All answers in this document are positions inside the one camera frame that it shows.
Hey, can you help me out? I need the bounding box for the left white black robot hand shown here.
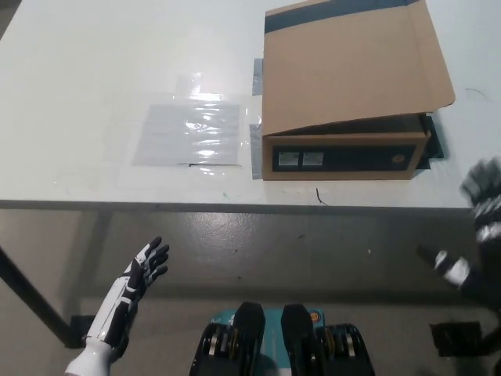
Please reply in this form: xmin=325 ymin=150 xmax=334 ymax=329
xmin=81 ymin=236 xmax=171 ymax=353

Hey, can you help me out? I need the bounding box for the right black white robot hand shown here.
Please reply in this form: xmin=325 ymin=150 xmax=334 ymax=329
xmin=416 ymin=156 xmax=501 ymax=310

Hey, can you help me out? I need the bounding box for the brown cardboard storage box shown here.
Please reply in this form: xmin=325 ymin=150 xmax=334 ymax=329
xmin=260 ymin=0 xmax=457 ymax=182

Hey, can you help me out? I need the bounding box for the black teal robot torso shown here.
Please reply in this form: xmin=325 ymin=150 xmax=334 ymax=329
xmin=189 ymin=300 xmax=373 ymax=376

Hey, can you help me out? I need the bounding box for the black table leg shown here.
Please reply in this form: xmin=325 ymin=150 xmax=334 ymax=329
xmin=0 ymin=244 xmax=79 ymax=348

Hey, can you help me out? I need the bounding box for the transparent plastic sheet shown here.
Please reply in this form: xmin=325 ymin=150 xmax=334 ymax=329
xmin=131 ymin=72 xmax=255 ymax=173

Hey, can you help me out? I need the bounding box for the short grey tape strip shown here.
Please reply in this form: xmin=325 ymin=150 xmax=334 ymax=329
xmin=252 ymin=58 xmax=265 ymax=96

